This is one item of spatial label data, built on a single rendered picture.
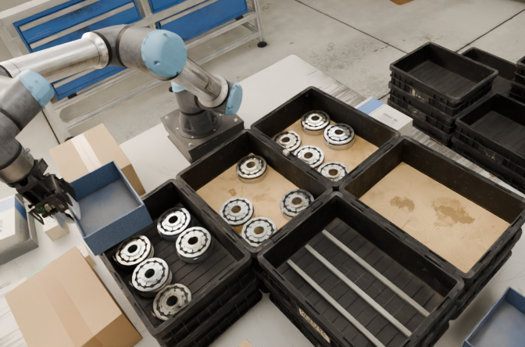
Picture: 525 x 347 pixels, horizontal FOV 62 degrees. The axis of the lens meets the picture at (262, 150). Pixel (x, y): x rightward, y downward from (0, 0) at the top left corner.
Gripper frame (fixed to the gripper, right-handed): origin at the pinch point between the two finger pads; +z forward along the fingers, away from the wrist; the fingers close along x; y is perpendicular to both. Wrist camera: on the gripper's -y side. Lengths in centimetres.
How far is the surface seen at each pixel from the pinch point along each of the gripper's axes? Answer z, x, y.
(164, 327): 19.5, 3.2, 27.6
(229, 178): 35, 39, -12
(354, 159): 39, 75, 8
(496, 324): 51, 70, 67
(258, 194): 35, 43, 0
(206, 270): 31.6, 17.3, 13.9
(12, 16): 21, 4, -192
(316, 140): 39, 71, -7
